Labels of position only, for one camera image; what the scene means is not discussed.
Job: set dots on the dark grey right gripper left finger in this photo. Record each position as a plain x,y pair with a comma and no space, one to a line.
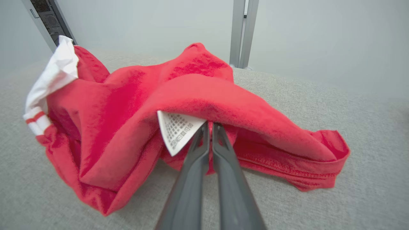
188,191

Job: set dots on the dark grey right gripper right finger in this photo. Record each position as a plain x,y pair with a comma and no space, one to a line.
233,191

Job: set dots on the red jersey with striped trim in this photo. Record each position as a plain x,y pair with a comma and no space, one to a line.
127,111

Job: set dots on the dark background equipment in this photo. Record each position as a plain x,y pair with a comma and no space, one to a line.
48,16

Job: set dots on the grey metal partition post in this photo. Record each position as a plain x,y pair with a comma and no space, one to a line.
238,32
41,27

